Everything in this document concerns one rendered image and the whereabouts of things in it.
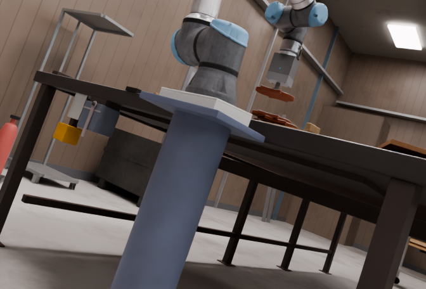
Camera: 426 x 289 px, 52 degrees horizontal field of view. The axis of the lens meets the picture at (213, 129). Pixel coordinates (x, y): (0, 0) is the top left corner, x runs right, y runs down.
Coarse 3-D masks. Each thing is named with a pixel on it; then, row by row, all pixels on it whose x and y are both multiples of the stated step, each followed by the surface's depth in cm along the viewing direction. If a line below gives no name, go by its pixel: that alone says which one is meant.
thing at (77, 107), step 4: (76, 96) 202; (80, 96) 200; (84, 96) 197; (76, 100) 201; (80, 100) 199; (84, 100) 196; (72, 104) 202; (76, 104) 200; (80, 104) 198; (84, 104) 196; (72, 108) 201; (76, 108) 199; (80, 108) 197; (68, 112) 202; (72, 112) 200; (76, 112) 198; (80, 112) 196; (68, 116) 201; (72, 116) 199; (76, 116) 197
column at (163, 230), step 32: (160, 96) 115; (192, 128) 114; (224, 128) 117; (160, 160) 116; (192, 160) 113; (160, 192) 113; (192, 192) 113; (160, 224) 112; (192, 224) 115; (128, 256) 114; (160, 256) 111; (128, 288) 111; (160, 288) 112
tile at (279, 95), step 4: (256, 88) 160; (260, 88) 158; (264, 88) 156; (268, 88) 155; (272, 88) 155; (260, 92) 163; (264, 92) 160; (268, 92) 158; (272, 92) 156; (276, 92) 153; (280, 92) 153; (268, 96) 165; (272, 96) 163; (276, 96) 160; (280, 96) 158; (284, 96) 156; (288, 96) 155; (292, 96) 156; (284, 100) 162; (288, 100) 160; (292, 100) 157
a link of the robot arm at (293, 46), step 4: (284, 40) 160; (288, 40) 158; (292, 40) 158; (284, 44) 159; (288, 44) 158; (292, 44) 158; (296, 44) 158; (300, 44) 159; (280, 48) 160; (284, 48) 158; (288, 48) 158; (292, 48) 158; (296, 48) 158; (300, 48) 159; (292, 52) 158; (296, 52) 158
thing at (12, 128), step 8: (8, 128) 375; (16, 128) 381; (0, 136) 374; (8, 136) 374; (0, 144) 372; (8, 144) 376; (0, 152) 372; (8, 152) 378; (0, 160) 373; (0, 168) 375; (0, 176) 377
